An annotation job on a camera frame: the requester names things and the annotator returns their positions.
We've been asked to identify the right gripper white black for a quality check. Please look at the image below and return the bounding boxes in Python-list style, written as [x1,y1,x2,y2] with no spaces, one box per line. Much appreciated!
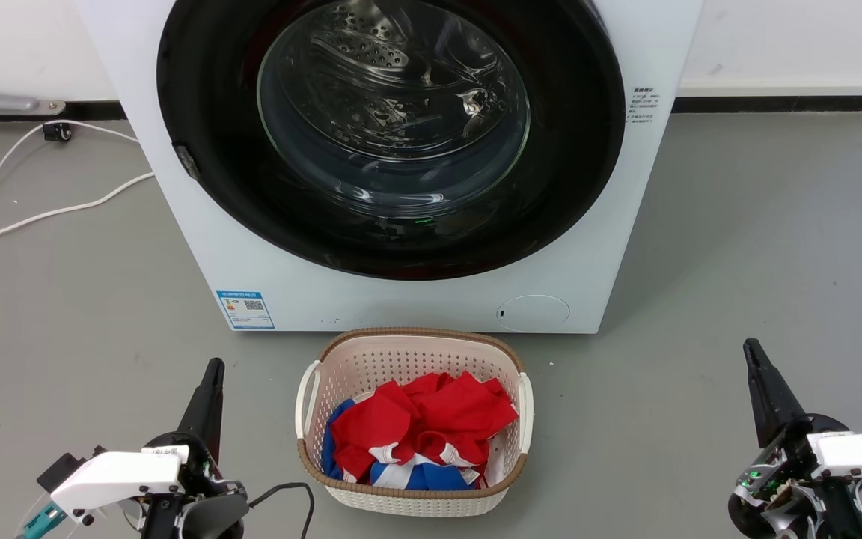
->
[727,338,862,539]

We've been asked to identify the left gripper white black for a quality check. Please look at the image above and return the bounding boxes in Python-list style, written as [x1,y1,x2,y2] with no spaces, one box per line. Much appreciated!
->
[36,357,249,539]

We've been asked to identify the white front-load washing machine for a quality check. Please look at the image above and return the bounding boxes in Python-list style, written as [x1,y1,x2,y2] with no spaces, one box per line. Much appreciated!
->
[74,0,704,335]

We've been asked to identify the black round washing machine door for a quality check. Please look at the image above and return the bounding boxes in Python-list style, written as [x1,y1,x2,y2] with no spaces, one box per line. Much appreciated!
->
[156,0,627,282]

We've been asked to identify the blue energy label sticker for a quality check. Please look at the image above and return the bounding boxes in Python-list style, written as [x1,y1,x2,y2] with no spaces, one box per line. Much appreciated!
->
[215,290,276,331]

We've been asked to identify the cream plastic laundry basket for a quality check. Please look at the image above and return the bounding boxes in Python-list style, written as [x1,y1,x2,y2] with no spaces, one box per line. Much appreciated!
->
[295,327,535,518]

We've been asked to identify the red garment with white trim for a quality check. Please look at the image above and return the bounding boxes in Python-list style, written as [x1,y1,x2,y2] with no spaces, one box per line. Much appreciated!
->
[330,371,520,489]

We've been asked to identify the blue garment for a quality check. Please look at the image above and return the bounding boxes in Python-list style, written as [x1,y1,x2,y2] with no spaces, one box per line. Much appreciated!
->
[321,398,478,492]

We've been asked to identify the round white filter cover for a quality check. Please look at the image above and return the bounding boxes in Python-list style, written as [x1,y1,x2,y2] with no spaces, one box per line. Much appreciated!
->
[496,294,571,333]

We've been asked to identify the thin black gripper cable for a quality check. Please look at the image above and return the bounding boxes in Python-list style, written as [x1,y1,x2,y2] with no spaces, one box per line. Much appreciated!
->
[248,482,317,539]

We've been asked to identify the thick white power cable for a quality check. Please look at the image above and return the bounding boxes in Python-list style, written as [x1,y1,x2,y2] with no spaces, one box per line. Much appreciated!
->
[0,172,156,251]

